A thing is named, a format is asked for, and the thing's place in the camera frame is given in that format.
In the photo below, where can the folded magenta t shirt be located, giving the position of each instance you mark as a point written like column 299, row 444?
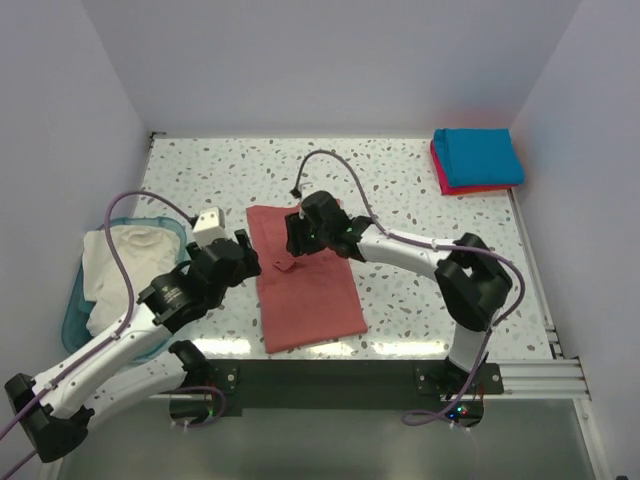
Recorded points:
column 448, row 190

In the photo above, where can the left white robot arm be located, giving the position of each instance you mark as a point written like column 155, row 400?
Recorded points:
column 57, row 408

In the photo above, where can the folded blue t shirt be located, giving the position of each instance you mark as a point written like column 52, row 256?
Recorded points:
column 478, row 157

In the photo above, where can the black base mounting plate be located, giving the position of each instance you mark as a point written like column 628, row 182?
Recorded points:
column 230, row 387

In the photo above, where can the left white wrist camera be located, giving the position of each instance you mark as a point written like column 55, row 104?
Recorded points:
column 208, row 226

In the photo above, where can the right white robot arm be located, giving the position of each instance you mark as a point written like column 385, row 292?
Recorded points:
column 473, row 284

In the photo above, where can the salmon pink t shirt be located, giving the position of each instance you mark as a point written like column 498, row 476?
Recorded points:
column 303, row 300

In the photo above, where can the cream white t shirt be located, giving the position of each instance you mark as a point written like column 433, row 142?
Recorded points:
column 145, row 252

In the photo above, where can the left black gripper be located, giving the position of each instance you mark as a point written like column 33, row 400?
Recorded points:
column 244, row 253

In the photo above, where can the aluminium frame rail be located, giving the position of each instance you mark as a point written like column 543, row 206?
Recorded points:
column 558, row 379

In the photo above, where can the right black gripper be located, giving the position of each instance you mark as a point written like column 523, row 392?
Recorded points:
column 295, row 235

